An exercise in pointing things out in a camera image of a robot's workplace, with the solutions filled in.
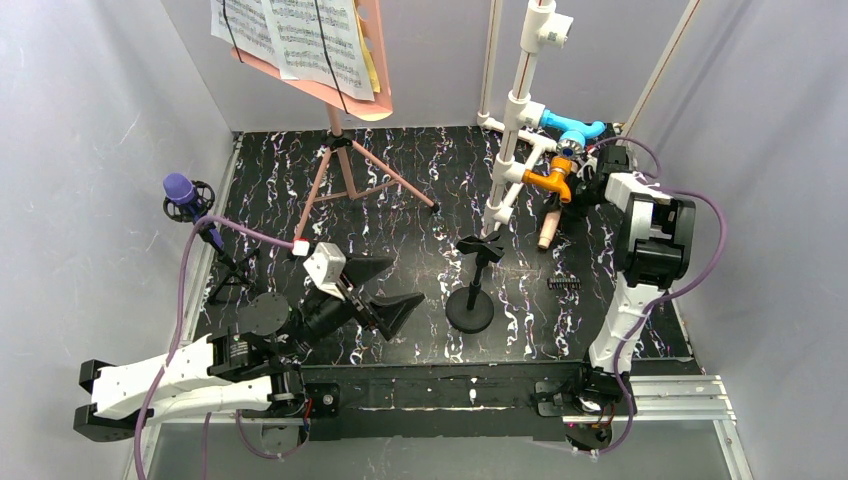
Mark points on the black tripod mic stand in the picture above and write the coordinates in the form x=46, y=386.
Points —
x=238, y=272

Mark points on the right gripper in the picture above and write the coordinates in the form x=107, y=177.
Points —
x=584, y=187

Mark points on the white pvc pipe frame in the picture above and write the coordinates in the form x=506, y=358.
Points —
x=523, y=140

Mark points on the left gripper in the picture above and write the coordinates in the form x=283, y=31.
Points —
x=361, y=301

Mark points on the small black comb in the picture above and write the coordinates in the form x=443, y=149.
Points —
x=563, y=284

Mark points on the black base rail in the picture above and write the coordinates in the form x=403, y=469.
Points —
x=496, y=400

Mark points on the pink microphone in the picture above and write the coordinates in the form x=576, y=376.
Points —
x=549, y=226

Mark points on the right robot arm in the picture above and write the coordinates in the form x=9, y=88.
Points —
x=652, y=250

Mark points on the blue faucet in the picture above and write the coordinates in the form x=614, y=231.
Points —
x=574, y=133

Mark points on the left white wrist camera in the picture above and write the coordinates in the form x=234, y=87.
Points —
x=324, y=263

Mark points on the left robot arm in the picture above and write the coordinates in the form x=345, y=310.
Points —
x=251, y=366

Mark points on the black round-base mic stand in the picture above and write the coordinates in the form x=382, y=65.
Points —
x=469, y=309

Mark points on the orange faucet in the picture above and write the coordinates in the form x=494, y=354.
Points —
x=555, y=181

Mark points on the sheet music pages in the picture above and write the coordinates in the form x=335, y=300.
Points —
x=319, y=41

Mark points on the purple microphone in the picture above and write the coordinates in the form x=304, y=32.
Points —
x=179, y=190

